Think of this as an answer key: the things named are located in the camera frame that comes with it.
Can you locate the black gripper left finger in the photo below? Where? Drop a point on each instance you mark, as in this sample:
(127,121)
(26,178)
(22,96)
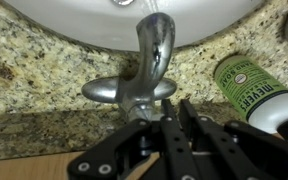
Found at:
(120,154)

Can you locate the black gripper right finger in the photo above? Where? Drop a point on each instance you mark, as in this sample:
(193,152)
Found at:
(234,151)

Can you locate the green hand soap bottle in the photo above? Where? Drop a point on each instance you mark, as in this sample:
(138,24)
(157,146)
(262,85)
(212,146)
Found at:
(260,98)

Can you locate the chrome sink faucet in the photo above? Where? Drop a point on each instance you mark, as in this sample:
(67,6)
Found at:
(136,97)

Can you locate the white oval sink basin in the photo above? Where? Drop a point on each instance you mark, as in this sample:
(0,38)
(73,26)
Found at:
(112,23)

